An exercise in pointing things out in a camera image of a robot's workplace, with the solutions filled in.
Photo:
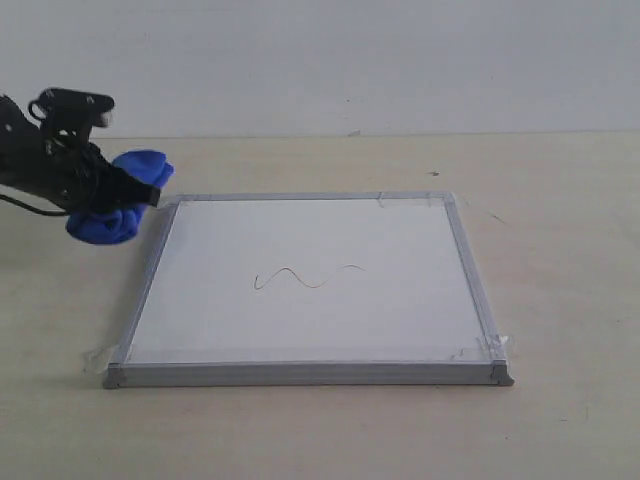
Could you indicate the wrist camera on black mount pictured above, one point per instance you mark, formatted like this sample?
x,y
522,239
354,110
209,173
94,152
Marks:
x,y
72,111

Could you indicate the aluminium framed whiteboard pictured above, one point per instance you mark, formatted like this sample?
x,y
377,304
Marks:
x,y
305,289

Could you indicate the clear tape front left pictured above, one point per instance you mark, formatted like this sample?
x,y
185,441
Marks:
x,y
98,360

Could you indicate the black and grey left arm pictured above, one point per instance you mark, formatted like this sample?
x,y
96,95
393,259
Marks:
x,y
10,125

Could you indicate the clear tape front right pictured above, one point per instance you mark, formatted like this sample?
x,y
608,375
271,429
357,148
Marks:
x,y
494,348

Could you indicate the blue cloth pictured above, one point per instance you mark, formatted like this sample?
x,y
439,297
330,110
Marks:
x,y
119,226

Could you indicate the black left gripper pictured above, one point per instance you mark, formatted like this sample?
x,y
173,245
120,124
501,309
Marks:
x,y
68,171

